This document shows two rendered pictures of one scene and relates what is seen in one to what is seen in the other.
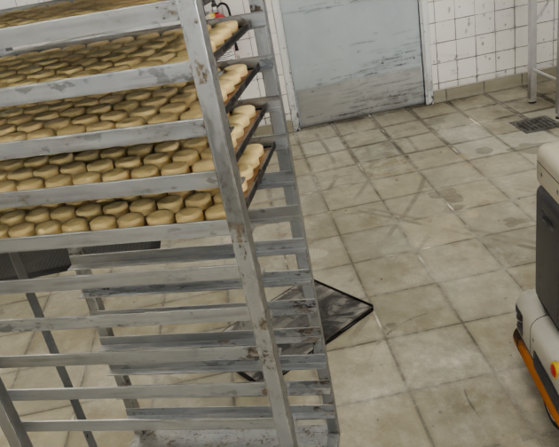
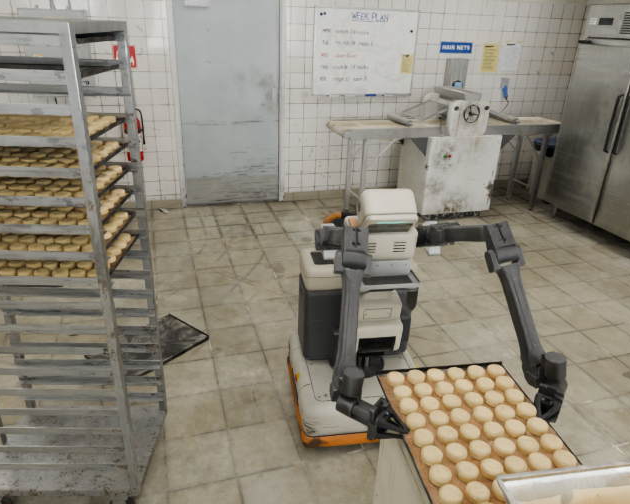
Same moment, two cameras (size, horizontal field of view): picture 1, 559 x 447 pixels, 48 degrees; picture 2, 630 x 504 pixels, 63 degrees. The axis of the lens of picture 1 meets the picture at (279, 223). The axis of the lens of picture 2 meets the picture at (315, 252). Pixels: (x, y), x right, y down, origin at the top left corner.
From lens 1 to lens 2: 0.72 m
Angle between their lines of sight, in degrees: 15
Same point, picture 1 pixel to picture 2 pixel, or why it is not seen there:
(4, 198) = not seen: outside the picture
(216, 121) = (96, 229)
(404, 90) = (264, 189)
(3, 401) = not seen: outside the picture
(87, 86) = (26, 201)
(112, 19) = (45, 172)
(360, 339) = (196, 357)
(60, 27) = (15, 170)
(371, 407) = (193, 399)
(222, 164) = (97, 250)
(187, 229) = (75, 280)
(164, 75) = (71, 202)
